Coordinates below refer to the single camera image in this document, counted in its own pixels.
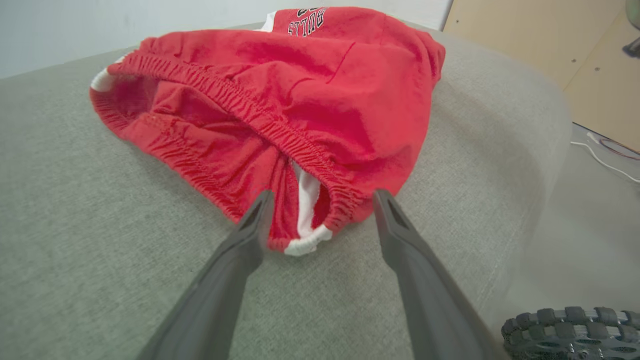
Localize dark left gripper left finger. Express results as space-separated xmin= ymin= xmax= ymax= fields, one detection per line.
xmin=137 ymin=190 xmax=276 ymax=360

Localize black treaded robot wheel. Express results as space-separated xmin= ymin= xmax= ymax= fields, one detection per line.
xmin=501 ymin=306 xmax=640 ymax=360

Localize red Bulls shorts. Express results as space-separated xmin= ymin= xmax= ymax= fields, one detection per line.
xmin=89 ymin=6 xmax=447 ymax=257

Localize grey fabric sofa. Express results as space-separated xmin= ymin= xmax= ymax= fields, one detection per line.
xmin=0 ymin=22 xmax=573 ymax=360

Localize white floor cable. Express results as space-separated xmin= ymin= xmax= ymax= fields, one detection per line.
xmin=570 ymin=131 xmax=640 ymax=184

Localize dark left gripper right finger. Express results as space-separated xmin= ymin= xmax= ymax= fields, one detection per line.
xmin=372 ymin=188 xmax=506 ymax=360

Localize red floor cable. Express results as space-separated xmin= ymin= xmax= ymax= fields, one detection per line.
xmin=599 ymin=138 xmax=640 ymax=161

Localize light wooden panel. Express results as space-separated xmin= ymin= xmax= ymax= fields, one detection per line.
xmin=442 ymin=0 xmax=640 ymax=152

